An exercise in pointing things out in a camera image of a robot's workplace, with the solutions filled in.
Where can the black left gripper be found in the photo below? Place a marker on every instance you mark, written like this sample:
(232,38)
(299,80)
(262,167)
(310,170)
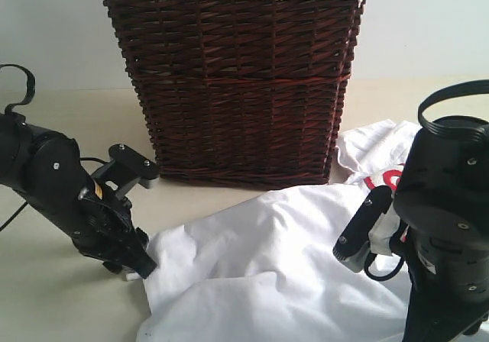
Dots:
(101,228)

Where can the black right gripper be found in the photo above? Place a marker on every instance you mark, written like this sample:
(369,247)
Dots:
(437,316)

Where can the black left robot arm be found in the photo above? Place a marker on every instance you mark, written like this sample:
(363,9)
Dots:
(45,168)

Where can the white t-shirt with red lettering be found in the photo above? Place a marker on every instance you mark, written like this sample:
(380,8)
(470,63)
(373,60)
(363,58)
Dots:
(264,270)

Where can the dark brown wicker basket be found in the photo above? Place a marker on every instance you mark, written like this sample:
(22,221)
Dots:
(240,92)

